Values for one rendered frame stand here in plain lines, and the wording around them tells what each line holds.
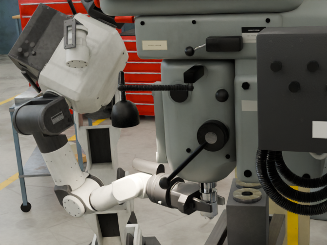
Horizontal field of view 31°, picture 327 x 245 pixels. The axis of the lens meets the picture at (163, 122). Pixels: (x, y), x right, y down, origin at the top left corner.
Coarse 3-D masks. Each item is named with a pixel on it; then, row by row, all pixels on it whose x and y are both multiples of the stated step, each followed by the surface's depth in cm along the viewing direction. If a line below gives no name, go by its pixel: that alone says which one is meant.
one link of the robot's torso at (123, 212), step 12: (132, 204) 221; (84, 216) 222; (96, 216) 223; (108, 216) 226; (120, 216) 221; (96, 228) 224; (108, 228) 231; (120, 228) 224; (96, 240) 241; (108, 240) 234; (120, 240) 234; (132, 240) 239
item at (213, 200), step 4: (200, 196) 149; (204, 196) 148; (212, 196) 148; (216, 196) 149; (204, 200) 149; (208, 200) 148; (212, 200) 149; (216, 200) 149; (212, 204) 149; (216, 204) 150; (216, 208) 150; (200, 212) 151; (204, 212) 150; (208, 212) 149; (212, 212) 149; (216, 212) 150; (204, 216) 150; (208, 216) 150; (212, 216) 150
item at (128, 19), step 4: (116, 16) 155; (120, 16) 154; (124, 16) 154; (128, 16) 153; (132, 16) 153; (116, 20) 155; (120, 20) 154; (124, 20) 154; (128, 20) 153; (132, 20) 153
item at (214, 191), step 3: (213, 189) 150; (216, 189) 150; (204, 192) 148; (207, 192) 148; (210, 192) 148; (213, 192) 148; (216, 192) 149; (201, 195) 149; (204, 195) 148; (207, 195) 148; (210, 195) 148; (213, 195) 148
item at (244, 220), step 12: (240, 192) 182; (252, 192) 181; (264, 192) 184; (228, 204) 177; (240, 204) 176; (252, 204) 176; (264, 204) 175; (228, 216) 178; (240, 216) 177; (252, 216) 176; (264, 216) 175; (228, 228) 179; (240, 228) 178; (252, 228) 177; (264, 228) 176; (228, 240) 180; (240, 240) 179; (252, 240) 178; (264, 240) 177
